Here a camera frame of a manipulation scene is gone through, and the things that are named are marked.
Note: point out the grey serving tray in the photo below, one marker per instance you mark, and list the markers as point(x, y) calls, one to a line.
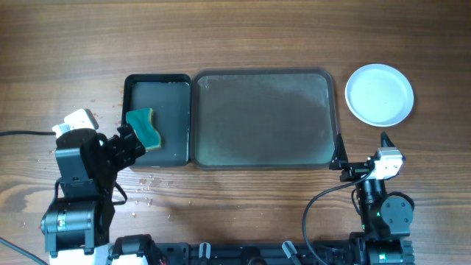
point(263, 118)

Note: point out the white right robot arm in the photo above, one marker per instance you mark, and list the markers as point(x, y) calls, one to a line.
point(385, 216)

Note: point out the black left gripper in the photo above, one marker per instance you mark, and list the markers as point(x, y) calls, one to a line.
point(123, 148)

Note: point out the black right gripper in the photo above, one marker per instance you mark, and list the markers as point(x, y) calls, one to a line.
point(358, 168)

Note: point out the green yellow sponge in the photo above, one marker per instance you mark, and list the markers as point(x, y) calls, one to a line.
point(142, 124)

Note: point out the black water tray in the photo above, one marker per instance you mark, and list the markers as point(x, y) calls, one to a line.
point(169, 95)

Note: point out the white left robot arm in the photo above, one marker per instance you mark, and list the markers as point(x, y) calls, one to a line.
point(76, 226)

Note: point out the light blue plate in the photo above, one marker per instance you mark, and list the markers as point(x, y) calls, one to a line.
point(379, 95)

